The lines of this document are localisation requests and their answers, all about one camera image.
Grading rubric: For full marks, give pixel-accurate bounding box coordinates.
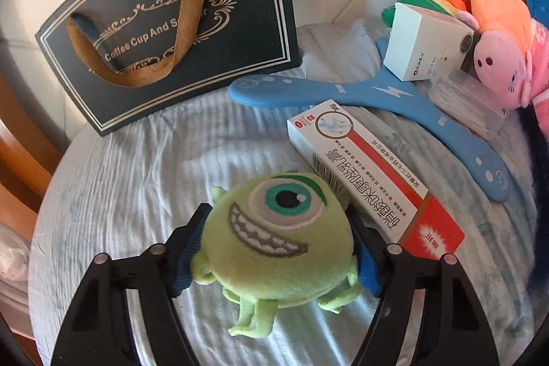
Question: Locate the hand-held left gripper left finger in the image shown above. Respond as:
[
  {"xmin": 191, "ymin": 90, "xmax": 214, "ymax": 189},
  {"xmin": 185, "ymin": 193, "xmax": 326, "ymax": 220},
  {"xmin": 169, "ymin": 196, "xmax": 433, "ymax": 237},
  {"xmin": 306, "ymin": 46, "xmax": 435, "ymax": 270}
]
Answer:
[{"xmin": 50, "ymin": 203, "xmax": 213, "ymax": 366}]

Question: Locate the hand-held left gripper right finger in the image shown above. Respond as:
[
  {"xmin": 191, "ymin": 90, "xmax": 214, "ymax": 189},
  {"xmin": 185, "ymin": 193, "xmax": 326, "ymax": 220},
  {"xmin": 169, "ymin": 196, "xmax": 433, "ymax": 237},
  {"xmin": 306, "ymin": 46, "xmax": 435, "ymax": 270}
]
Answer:
[{"xmin": 345, "ymin": 205, "xmax": 500, "ymax": 366}]

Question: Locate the green one-eyed monster plush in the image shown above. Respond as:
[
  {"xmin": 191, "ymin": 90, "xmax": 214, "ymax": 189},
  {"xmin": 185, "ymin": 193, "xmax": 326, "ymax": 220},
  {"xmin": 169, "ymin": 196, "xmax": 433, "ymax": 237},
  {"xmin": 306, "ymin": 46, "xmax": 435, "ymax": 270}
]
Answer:
[{"xmin": 191, "ymin": 171, "xmax": 359, "ymax": 339}]

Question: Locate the white red medicine box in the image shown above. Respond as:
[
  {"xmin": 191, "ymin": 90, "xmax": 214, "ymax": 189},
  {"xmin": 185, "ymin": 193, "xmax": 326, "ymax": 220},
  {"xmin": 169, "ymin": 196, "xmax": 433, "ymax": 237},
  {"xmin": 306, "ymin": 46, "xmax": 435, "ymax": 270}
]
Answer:
[{"xmin": 287, "ymin": 100, "xmax": 466, "ymax": 261}]

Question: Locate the pale blue wrinkled tablecloth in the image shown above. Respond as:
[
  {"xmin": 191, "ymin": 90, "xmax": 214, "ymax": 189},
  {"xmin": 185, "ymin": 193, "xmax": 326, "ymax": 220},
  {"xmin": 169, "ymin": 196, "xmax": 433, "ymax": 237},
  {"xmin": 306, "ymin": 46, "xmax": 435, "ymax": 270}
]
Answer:
[{"xmin": 28, "ymin": 21, "xmax": 541, "ymax": 366}]

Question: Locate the clear plastic bag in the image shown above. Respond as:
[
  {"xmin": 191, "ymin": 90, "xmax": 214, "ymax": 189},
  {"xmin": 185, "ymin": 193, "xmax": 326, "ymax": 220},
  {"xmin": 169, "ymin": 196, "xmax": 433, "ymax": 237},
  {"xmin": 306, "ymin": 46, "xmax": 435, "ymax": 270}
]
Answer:
[{"xmin": 0, "ymin": 220, "xmax": 35, "ymax": 332}]

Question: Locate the blue boomerang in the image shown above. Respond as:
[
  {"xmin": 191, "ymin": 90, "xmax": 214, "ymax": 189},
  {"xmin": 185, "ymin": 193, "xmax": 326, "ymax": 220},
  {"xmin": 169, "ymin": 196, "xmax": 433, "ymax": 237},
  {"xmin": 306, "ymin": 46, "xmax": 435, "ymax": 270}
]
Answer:
[{"xmin": 228, "ymin": 38, "xmax": 513, "ymax": 202}]

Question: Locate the brown wooden furniture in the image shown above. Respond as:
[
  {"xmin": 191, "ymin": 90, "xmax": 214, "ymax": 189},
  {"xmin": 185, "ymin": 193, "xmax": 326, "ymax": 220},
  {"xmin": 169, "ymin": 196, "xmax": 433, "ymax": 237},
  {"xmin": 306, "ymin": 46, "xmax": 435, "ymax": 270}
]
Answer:
[{"xmin": 0, "ymin": 74, "xmax": 71, "ymax": 221}]

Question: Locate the clear plastic box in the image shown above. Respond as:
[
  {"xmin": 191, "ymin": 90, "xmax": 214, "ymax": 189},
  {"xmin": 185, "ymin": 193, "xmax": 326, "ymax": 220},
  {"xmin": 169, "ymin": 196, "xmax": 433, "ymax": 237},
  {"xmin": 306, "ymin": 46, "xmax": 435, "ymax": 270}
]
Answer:
[{"xmin": 429, "ymin": 74, "xmax": 509, "ymax": 135}]

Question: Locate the white square carton box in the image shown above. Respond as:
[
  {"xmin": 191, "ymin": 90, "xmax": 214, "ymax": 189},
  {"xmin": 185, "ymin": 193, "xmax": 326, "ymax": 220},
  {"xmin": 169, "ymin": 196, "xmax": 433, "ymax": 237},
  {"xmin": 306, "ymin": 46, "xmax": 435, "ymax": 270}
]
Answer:
[{"xmin": 383, "ymin": 1, "xmax": 476, "ymax": 81}]

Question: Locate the pink pig plush orange dress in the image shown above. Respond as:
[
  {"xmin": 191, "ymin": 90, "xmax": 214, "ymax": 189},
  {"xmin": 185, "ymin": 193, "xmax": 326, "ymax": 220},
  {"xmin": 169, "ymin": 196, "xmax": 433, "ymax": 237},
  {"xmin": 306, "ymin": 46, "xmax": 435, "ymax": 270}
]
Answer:
[{"xmin": 461, "ymin": 0, "xmax": 549, "ymax": 109}]

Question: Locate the dark navy gift bag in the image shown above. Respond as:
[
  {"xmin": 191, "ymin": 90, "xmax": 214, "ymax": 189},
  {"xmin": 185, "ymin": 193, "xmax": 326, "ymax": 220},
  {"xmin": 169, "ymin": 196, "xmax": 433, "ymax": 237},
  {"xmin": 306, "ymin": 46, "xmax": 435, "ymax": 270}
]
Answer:
[{"xmin": 35, "ymin": 0, "xmax": 303, "ymax": 135}]

